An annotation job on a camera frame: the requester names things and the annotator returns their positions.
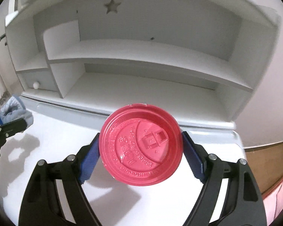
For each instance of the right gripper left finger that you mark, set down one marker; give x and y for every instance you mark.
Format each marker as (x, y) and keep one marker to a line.
(41, 204)

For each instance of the black door handle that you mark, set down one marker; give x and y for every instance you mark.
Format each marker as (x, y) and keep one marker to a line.
(3, 37)

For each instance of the light blue crumpled cloth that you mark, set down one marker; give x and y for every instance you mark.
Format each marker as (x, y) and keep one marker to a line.
(15, 109)

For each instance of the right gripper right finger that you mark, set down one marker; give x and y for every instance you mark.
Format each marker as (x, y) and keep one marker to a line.
(243, 204)

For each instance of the white desk hutch shelf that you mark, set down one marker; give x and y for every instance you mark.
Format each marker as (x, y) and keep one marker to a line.
(200, 60)

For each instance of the grey drawer with knob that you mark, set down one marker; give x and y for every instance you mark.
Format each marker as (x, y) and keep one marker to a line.
(44, 78)

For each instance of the red plastic cup lid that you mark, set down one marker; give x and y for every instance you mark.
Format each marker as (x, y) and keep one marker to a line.
(141, 145)

